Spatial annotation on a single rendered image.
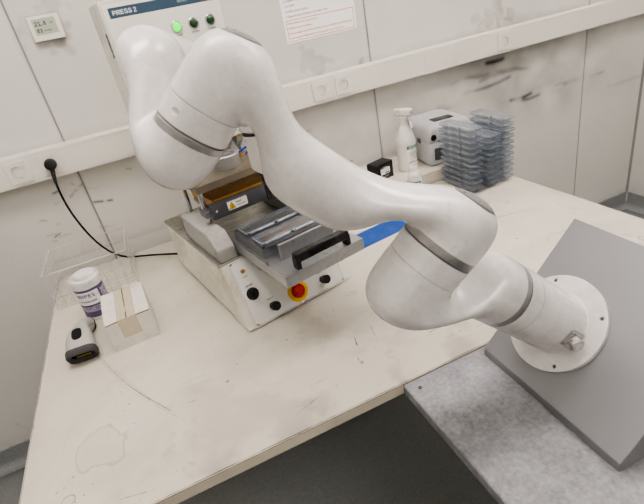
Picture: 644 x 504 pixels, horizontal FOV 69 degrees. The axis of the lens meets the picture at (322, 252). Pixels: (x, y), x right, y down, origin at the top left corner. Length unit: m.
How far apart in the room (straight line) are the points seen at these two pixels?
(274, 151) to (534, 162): 2.27
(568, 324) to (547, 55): 1.93
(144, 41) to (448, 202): 0.47
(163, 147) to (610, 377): 0.79
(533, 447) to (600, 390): 0.15
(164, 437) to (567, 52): 2.45
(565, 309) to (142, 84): 0.76
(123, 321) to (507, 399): 0.95
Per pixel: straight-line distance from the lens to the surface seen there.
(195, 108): 0.63
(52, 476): 1.18
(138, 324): 1.38
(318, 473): 1.87
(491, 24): 2.44
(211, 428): 1.07
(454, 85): 2.34
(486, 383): 1.04
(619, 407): 0.94
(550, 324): 0.89
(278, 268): 1.07
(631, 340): 0.96
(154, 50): 0.73
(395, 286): 0.69
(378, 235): 1.60
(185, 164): 0.64
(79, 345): 1.41
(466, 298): 0.78
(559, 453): 0.95
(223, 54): 0.62
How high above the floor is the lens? 1.49
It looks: 28 degrees down
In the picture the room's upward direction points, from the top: 12 degrees counter-clockwise
